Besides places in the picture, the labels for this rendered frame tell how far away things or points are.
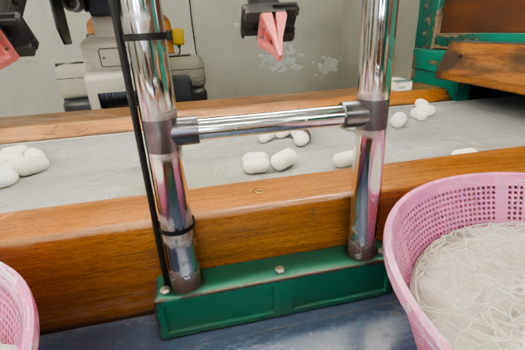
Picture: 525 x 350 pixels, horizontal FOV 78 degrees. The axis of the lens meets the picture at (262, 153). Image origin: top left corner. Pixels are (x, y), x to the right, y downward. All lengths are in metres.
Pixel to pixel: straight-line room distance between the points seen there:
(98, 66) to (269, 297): 0.93
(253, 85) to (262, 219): 2.35
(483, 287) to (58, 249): 0.31
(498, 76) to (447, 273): 0.42
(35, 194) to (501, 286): 0.44
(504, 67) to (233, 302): 0.54
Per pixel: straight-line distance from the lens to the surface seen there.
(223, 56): 2.53
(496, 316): 0.26
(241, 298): 0.29
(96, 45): 1.09
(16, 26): 0.67
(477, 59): 0.69
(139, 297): 0.32
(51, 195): 0.43
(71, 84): 1.39
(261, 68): 2.60
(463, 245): 0.32
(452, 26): 0.83
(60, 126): 0.67
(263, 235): 0.28
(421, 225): 0.31
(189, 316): 0.29
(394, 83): 0.75
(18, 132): 0.69
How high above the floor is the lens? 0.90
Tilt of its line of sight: 21 degrees down
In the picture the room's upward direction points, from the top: 3 degrees counter-clockwise
